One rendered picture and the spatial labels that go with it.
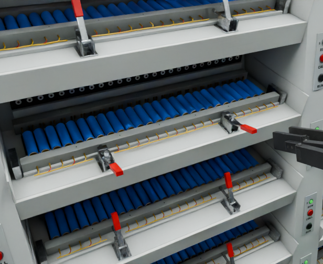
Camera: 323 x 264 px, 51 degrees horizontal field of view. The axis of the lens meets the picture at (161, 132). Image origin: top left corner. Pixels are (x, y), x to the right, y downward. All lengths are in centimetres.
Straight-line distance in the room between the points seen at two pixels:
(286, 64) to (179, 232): 44
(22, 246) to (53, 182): 12
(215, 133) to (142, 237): 26
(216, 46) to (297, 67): 23
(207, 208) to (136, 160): 25
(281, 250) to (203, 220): 31
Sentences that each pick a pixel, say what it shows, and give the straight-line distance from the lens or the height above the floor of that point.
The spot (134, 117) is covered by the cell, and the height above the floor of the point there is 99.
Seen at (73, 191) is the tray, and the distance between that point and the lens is 60.
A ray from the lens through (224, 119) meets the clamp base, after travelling 71.
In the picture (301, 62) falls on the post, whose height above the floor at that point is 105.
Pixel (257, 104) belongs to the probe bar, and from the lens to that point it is 78.
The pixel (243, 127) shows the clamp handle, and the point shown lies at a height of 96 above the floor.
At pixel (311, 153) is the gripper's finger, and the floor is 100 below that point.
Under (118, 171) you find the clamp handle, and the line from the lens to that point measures 54.
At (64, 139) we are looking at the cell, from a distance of 65.
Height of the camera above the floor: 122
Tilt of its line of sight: 22 degrees down
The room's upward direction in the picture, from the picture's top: 6 degrees counter-clockwise
